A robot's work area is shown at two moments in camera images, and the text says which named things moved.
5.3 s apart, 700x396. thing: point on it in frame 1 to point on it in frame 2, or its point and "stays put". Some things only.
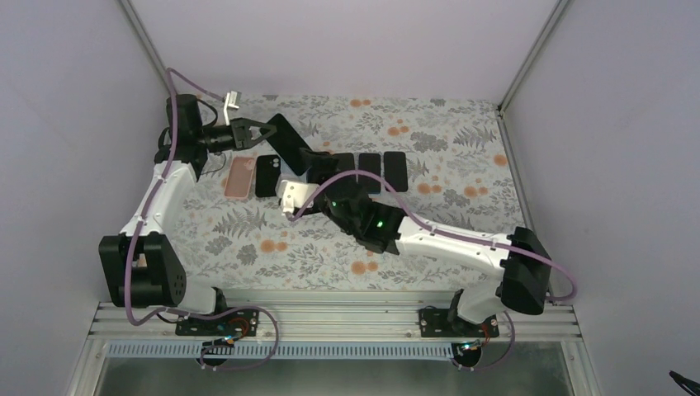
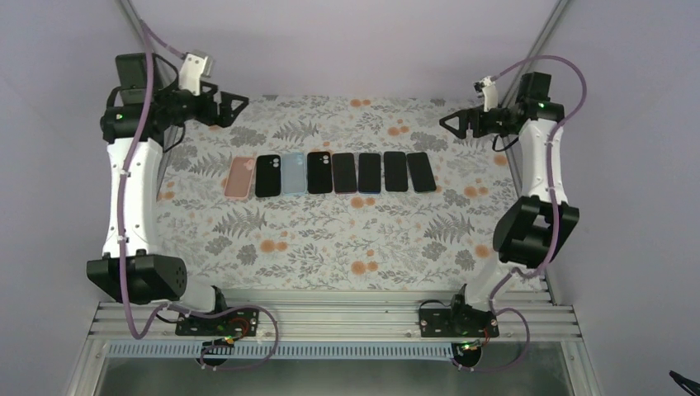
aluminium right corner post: (505, 101) stays put
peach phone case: (240, 177) stays put
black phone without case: (395, 171) stays put
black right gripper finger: (323, 166) to (478, 120)
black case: (267, 170) stays put
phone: (369, 162) stays put
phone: (288, 142) to (420, 171)
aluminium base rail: (371, 321) stays put
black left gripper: (241, 132) to (210, 118)
